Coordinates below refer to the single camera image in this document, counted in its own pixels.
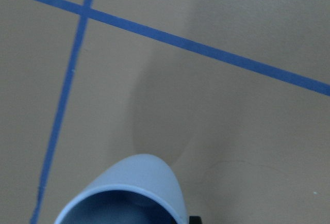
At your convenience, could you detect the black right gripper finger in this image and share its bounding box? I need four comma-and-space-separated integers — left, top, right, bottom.
189, 216, 202, 224

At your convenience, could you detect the light blue plastic cup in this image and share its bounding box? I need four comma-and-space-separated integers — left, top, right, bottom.
55, 154, 189, 223

